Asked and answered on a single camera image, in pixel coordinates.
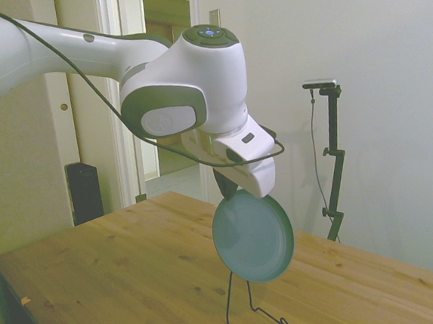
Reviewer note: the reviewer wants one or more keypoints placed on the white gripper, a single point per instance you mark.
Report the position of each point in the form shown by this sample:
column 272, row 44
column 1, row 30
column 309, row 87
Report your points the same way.
column 256, row 178

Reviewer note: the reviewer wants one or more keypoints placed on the teal round plate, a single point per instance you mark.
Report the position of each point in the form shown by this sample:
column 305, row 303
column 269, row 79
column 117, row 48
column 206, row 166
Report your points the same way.
column 251, row 237

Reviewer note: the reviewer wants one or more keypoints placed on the black tower box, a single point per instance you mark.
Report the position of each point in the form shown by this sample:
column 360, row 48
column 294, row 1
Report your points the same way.
column 84, row 196

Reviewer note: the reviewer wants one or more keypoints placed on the white open door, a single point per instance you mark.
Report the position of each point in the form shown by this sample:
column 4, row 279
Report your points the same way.
column 90, row 128

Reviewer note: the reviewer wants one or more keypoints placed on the wooden hallway door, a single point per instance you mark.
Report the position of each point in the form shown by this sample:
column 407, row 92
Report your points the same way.
column 156, row 29

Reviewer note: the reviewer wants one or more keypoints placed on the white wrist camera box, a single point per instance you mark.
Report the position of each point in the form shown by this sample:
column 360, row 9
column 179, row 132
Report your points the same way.
column 248, row 142

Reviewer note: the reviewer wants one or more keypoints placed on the black camera stand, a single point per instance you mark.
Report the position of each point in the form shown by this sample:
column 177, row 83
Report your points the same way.
column 333, row 123

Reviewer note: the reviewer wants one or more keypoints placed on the grey exterior camera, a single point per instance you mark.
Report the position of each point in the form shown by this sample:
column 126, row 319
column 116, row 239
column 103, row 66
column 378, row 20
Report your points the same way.
column 320, row 82

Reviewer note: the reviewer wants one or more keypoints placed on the beige wall switch plate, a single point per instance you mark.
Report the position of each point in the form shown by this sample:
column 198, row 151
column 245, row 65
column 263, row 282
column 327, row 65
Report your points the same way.
column 214, row 17

